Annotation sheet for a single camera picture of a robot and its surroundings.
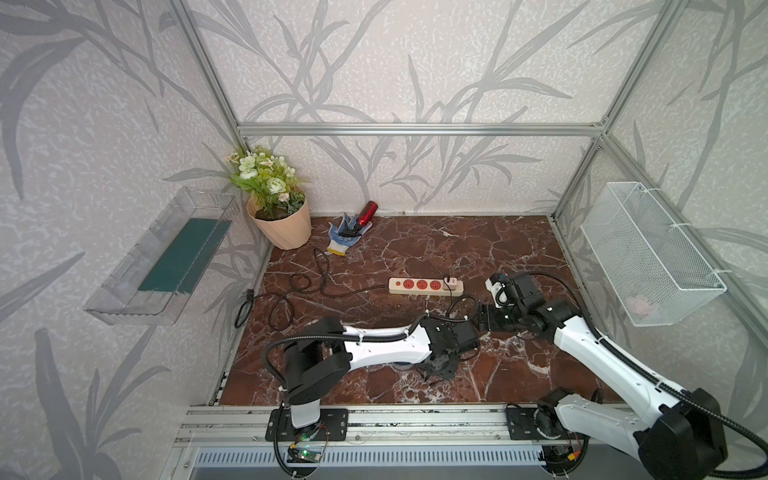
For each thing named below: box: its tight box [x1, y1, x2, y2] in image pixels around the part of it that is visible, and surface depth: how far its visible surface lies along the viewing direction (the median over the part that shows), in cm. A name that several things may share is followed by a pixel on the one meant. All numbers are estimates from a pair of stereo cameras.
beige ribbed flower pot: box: [246, 193, 313, 251], surface depth 104 cm
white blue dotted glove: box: [327, 212, 373, 257], surface depth 117 cm
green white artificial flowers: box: [227, 145, 311, 219], surface depth 96 cm
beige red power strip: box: [388, 277, 464, 296], surface depth 99 cm
